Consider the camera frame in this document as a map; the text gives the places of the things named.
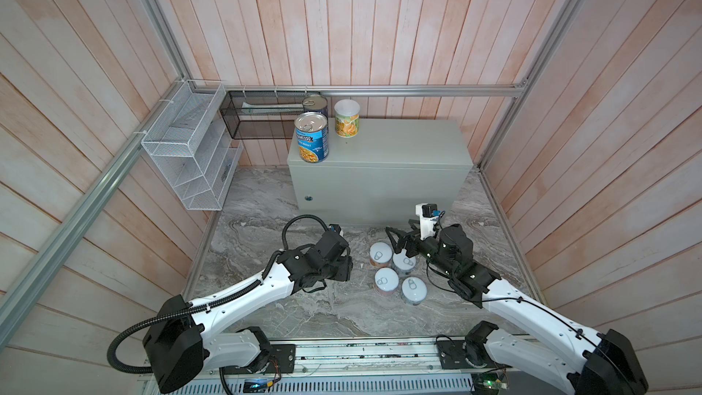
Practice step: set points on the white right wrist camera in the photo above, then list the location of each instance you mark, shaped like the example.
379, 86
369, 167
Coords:
429, 215

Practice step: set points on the white wire mesh shelf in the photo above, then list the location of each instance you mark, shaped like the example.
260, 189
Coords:
191, 145

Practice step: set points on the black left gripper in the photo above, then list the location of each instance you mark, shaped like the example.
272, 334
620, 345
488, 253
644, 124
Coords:
340, 266

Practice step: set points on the pink-label short can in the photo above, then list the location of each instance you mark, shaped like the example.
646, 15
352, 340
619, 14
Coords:
386, 281

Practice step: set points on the yellow can white lid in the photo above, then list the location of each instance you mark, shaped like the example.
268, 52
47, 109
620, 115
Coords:
347, 115

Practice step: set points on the orange-label short can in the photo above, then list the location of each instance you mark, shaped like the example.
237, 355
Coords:
380, 254

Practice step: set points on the grey metal cabinet box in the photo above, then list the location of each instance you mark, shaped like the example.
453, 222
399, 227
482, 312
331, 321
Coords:
377, 177

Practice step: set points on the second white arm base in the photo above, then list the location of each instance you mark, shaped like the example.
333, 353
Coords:
248, 351

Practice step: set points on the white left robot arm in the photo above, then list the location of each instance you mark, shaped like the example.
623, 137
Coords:
183, 339

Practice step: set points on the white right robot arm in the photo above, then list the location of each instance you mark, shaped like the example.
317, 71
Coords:
571, 357

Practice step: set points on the blue soup can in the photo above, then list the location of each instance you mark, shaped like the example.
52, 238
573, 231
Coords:
311, 131

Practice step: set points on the grey-label short can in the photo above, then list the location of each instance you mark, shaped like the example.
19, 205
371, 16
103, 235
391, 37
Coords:
402, 264

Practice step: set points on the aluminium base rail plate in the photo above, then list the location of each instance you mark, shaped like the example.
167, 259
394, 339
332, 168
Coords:
435, 365

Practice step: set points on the dark blue tomato can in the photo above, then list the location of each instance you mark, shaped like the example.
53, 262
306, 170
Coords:
315, 103

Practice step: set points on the aluminium wall rail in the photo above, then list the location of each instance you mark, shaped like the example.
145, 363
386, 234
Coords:
280, 91

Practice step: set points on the short white-top can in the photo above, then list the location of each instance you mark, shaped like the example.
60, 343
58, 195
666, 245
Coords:
414, 290

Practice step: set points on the black wire mesh basket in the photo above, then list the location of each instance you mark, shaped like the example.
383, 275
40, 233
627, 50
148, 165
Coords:
255, 118

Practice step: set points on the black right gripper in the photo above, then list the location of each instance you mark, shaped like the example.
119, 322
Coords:
409, 244

